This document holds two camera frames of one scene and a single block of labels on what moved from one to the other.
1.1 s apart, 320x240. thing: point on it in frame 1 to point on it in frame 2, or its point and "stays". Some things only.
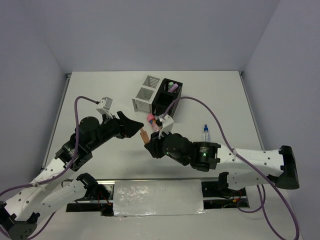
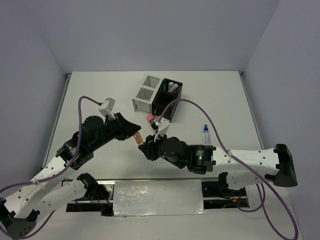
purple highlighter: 172,88 stays
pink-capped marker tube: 152,119 stays
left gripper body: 111,128 stays
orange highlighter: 145,136 to 140,141
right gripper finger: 152,147 to 146,150
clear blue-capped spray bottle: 207,133 stays
